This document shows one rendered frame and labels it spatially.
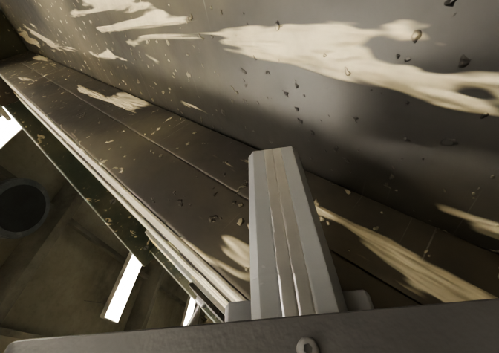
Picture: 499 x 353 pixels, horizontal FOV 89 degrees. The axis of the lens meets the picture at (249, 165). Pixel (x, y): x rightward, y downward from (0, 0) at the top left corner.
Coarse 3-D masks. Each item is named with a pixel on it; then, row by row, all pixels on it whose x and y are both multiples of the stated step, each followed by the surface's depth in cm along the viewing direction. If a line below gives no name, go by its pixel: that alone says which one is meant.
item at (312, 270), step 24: (288, 168) 8; (288, 192) 7; (288, 216) 6; (312, 216) 6; (288, 240) 6; (312, 240) 6; (312, 264) 5; (312, 288) 5; (336, 288) 5; (312, 312) 5
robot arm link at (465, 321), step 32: (256, 320) 4; (288, 320) 4; (320, 320) 4; (352, 320) 3; (384, 320) 3; (416, 320) 3; (448, 320) 3; (480, 320) 3; (32, 352) 4; (64, 352) 4; (96, 352) 4; (128, 352) 4; (160, 352) 4; (192, 352) 3; (224, 352) 3; (256, 352) 3; (288, 352) 3; (320, 352) 3; (352, 352) 3; (384, 352) 3; (416, 352) 3; (448, 352) 3; (480, 352) 3
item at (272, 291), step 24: (264, 168) 8; (264, 192) 7; (264, 216) 7; (264, 240) 6; (264, 264) 5; (288, 264) 5; (264, 288) 5; (288, 288) 5; (240, 312) 6; (264, 312) 5; (288, 312) 5
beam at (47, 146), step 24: (0, 24) 47; (0, 48) 48; (24, 48) 51; (24, 120) 55; (48, 144) 60; (72, 168) 65; (96, 192) 72; (120, 216) 81; (120, 240) 84; (144, 240) 91; (144, 264) 96
